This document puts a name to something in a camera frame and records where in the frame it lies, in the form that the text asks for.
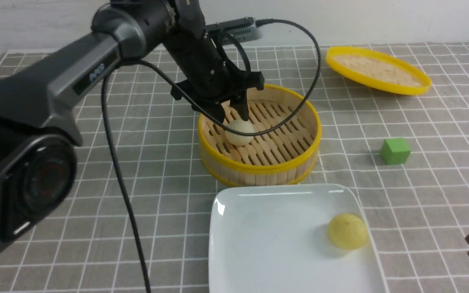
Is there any yellow rimmed steamer lid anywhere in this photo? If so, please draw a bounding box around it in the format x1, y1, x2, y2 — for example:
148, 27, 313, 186
325, 46, 432, 95

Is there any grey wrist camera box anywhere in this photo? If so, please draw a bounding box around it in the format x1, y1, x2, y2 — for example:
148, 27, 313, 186
205, 17, 263, 43

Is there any yellow steamed bun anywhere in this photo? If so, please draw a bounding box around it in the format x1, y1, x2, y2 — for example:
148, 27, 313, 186
327, 213, 369, 251

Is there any black cable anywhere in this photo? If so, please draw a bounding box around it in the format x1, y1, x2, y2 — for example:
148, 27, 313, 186
101, 19, 322, 293

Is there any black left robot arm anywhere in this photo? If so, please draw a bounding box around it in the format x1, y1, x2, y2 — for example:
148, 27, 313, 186
0, 0, 264, 252

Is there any bamboo steamer basket yellow rim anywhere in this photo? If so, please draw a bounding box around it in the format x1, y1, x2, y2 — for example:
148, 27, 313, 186
197, 85, 322, 187

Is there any white steamed bun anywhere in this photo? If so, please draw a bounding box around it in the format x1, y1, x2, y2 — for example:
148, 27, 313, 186
224, 119, 256, 147

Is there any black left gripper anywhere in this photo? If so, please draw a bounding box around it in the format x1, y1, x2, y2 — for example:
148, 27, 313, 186
162, 0, 265, 125

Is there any white square plate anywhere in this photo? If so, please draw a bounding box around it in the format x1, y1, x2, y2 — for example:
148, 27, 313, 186
208, 184, 389, 293

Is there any green wooden cube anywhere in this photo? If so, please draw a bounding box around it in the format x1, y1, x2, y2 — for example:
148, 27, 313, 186
380, 137, 411, 165

